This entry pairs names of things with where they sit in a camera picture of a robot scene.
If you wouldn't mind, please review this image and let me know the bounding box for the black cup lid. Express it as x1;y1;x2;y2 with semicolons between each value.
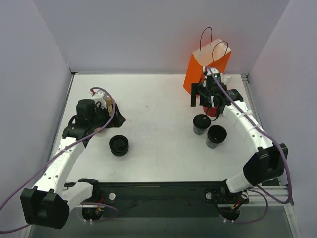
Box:
193;114;211;129

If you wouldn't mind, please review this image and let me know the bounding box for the dark coffee cup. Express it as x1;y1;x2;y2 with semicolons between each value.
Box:
193;125;209;135
206;125;227;148

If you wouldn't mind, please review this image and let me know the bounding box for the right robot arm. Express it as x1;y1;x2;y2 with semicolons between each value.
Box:
191;67;289;202

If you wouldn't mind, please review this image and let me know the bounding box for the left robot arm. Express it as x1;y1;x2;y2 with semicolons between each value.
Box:
20;98;125;229

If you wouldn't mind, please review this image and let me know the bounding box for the red cylindrical cup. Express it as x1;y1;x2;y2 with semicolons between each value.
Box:
203;107;217;117

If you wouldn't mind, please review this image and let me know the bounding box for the brown cardboard cup carrier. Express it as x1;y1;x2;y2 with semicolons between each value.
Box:
98;97;116;136

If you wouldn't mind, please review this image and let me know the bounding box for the white wrapped straws bundle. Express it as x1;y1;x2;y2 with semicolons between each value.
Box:
221;74;232;85

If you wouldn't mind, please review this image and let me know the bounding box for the stack of black lids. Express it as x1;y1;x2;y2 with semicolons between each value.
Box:
109;135;129;157

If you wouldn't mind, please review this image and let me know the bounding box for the orange paper bag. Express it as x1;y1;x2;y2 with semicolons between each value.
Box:
183;27;233;96

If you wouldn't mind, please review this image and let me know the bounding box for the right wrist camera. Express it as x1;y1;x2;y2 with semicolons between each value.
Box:
203;66;221;79

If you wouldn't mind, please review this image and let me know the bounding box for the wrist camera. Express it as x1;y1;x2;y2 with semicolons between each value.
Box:
90;90;107;107
203;66;221;79

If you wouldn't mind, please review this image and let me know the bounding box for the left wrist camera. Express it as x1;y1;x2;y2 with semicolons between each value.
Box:
90;90;107;107

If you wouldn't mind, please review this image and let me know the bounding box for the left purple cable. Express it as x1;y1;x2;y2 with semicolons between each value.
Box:
0;87;117;234

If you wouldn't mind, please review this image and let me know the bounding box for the purple cable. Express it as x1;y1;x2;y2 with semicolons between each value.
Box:
0;87;117;234
204;66;292;224

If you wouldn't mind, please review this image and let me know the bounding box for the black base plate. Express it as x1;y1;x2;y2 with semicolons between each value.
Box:
80;181;249;222

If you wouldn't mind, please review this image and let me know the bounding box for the aluminium frame rail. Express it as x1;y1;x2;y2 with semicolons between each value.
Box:
244;184;295;206

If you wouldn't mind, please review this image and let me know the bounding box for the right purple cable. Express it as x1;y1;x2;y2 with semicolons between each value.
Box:
204;66;292;224

